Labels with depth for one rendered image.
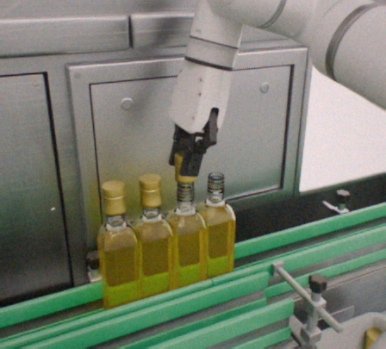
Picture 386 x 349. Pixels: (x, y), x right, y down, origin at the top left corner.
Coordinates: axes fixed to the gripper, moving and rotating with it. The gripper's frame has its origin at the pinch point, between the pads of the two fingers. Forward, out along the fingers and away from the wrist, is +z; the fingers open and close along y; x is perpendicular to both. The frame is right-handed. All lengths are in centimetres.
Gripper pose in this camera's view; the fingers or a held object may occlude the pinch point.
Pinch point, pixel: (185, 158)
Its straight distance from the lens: 66.7
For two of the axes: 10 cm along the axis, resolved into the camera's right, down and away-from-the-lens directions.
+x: 8.8, 0.9, 4.7
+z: -2.3, 9.4, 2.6
